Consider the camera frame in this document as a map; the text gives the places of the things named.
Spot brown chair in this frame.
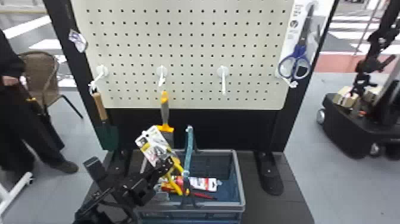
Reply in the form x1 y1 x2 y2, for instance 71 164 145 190
18 51 85 120

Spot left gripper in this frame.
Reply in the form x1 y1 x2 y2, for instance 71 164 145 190
120 157 175 206

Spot yellow handled brush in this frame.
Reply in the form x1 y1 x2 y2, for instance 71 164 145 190
155 90 176 148

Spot red screwdriver on card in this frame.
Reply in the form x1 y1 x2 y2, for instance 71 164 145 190
160 175 220 201

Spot blue scissors on card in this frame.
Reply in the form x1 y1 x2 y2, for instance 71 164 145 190
274 0 335 89

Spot person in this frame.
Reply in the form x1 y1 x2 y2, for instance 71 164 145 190
0 28 80 176

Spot green trowel with wooden handle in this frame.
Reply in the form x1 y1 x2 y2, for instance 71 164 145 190
90 90 120 153

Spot white pegboard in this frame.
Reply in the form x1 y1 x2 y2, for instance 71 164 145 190
42 0 340 197

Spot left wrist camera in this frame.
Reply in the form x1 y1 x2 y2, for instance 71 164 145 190
82 155 109 189

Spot yellow pliers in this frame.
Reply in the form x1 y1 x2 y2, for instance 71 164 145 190
135 125 186 197

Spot blue basket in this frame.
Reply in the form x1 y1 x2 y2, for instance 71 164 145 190
136 125 246 224

